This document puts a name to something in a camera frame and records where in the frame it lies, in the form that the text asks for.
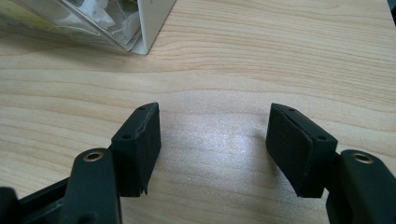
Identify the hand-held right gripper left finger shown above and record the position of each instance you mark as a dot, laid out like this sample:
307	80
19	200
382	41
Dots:
137	155

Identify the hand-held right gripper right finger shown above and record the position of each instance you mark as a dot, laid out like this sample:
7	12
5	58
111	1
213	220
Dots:
295	152

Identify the white drawer organizer case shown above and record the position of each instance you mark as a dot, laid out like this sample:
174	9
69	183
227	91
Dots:
154	21

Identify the pile of clear tea bags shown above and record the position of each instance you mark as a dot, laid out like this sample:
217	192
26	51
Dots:
106	15

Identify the clear drawer with capsules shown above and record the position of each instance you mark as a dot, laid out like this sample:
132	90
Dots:
77	21

